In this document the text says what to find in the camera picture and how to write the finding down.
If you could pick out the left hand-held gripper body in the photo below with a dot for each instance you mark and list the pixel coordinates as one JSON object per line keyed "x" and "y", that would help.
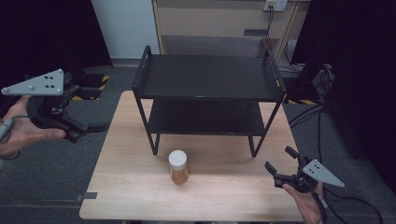
{"x": 37, "y": 84}

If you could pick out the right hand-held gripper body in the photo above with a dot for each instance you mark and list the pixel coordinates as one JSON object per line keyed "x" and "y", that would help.
{"x": 320, "y": 172}

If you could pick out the jar with white lid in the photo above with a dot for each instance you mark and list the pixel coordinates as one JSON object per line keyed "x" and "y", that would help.
{"x": 178, "y": 169}

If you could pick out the black two-tier shelf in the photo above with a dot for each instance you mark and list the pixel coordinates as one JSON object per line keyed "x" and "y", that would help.
{"x": 208, "y": 77}

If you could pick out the person's right hand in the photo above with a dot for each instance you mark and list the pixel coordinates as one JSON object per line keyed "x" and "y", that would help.
{"x": 306, "y": 205}

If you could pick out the person's left hand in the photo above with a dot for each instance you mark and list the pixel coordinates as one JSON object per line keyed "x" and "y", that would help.
{"x": 21, "y": 130}

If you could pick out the black stand base striped tape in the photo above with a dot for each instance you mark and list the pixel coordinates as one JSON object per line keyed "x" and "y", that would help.
{"x": 91, "y": 90}

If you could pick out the black curtain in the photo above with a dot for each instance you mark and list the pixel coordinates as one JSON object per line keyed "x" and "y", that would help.
{"x": 361, "y": 77}
{"x": 43, "y": 34}

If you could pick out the yellow black striped tape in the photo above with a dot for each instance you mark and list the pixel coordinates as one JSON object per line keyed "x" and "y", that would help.
{"x": 303, "y": 101}

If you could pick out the grey floor tape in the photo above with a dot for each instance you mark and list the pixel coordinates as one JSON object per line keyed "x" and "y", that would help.
{"x": 87, "y": 196}

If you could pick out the wooden cabinet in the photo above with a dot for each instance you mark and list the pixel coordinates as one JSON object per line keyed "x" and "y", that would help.
{"x": 211, "y": 21}

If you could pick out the white wall socket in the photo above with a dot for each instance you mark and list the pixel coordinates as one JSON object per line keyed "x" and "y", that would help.
{"x": 275, "y": 4}

